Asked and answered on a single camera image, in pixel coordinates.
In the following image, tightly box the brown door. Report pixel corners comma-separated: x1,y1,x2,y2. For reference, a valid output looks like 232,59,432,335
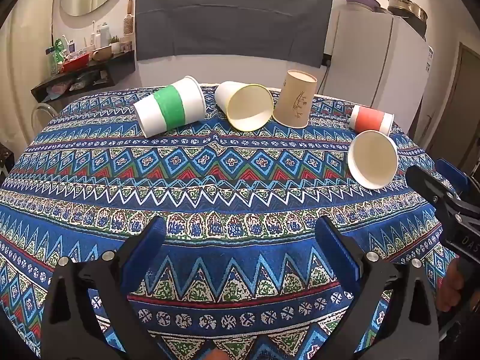
412,41,480,175

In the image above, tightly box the white refrigerator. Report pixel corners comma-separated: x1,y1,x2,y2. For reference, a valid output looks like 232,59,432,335
324,7,434,128

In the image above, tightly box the brown printed paper cup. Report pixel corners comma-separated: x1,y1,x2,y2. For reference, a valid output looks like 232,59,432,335
272,70,318,128

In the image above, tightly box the clear plastic chair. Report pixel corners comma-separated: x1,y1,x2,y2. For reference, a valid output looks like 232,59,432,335
32,103,59,136

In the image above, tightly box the red banded white paper cup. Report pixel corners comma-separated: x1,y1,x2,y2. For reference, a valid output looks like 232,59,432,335
349,105,395,136

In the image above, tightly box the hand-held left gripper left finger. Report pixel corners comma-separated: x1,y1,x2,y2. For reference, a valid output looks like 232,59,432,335
39,216,166,360

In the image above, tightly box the metal lidded pot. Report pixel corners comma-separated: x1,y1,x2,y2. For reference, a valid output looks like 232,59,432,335
387,0,428,24

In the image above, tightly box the red storage box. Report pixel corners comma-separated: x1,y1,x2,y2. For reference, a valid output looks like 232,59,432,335
60,53,91,74

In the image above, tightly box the blue patterned tablecloth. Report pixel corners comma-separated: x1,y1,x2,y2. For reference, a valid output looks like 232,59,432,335
0,82,463,360

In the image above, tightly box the wooden hairbrush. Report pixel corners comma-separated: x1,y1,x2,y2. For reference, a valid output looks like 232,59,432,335
124,0,135,38

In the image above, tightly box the green banded white paper cup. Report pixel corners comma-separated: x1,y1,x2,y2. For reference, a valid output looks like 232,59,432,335
133,76,207,138

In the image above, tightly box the green plastic packaging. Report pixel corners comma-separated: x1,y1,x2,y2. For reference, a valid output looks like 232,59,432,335
50,37,68,74

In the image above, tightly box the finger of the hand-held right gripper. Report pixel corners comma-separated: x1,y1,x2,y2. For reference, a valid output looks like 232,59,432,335
435,158,472,198
406,164,461,215

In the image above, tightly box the dark grey hanging cloth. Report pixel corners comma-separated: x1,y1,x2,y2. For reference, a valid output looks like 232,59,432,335
134,0,334,69

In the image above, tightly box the person's right hand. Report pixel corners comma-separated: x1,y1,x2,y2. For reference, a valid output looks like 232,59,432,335
436,258,468,313

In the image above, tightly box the plain white paper cup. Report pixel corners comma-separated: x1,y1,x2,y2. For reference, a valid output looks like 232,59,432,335
347,130,398,190
215,81,275,133

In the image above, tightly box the black wall shelf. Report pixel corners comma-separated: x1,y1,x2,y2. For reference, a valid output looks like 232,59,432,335
31,50,136,103

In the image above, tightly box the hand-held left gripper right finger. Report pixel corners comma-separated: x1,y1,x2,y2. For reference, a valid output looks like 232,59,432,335
315,217,440,360

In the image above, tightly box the purple lidded pot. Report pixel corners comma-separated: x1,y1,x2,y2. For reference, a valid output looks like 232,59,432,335
344,0,388,13

